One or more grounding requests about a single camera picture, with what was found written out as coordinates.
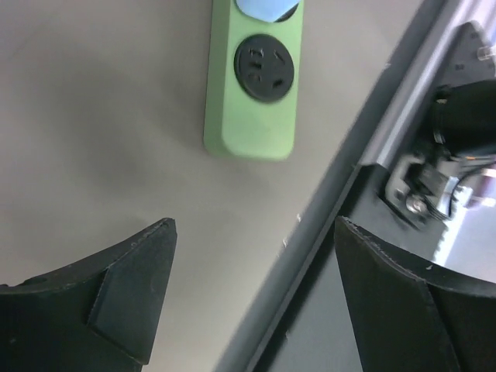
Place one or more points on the light blue plug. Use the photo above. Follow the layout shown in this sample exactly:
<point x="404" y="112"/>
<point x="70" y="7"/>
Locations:
<point x="268" y="10"/>

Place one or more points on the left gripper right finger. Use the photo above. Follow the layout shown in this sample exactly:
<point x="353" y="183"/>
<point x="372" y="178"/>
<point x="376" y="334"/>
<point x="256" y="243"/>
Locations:
<point x="410" y="314"/>

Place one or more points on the green power strip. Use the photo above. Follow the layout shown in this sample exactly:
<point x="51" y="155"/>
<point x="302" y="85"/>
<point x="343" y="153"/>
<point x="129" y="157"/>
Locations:
<point x="252" y="84"/>

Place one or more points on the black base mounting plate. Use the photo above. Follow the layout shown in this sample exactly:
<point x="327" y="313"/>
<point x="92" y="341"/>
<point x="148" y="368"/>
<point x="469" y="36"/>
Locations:
<point x="316" y="332"/>

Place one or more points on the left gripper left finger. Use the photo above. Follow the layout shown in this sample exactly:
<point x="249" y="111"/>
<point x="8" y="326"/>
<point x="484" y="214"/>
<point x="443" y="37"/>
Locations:
<point x="100" y="313"/>

